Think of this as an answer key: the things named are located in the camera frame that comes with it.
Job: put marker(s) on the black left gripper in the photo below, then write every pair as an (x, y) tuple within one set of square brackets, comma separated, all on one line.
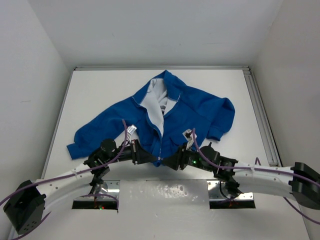
[(138, 155)]

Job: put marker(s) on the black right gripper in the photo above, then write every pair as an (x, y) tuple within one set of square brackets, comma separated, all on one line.
[(178, 158)]

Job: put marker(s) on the blue fleece zip jacket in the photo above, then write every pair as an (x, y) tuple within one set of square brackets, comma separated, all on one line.
[(162, 110)]

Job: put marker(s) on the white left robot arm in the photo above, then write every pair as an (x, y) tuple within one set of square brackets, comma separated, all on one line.
[(32, 199)]

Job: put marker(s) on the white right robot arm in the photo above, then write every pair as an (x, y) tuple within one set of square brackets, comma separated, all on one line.
[(299, 182)]

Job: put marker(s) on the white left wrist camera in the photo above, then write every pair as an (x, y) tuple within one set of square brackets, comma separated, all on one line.
[(130, 131)]

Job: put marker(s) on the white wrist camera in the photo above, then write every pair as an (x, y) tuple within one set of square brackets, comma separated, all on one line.
[(130, 131), (188, 135)]

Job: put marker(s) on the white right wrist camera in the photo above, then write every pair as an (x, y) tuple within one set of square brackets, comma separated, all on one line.
[(188, 135)]

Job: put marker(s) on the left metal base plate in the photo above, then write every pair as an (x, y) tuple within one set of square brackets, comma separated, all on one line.
[(106, 191)]

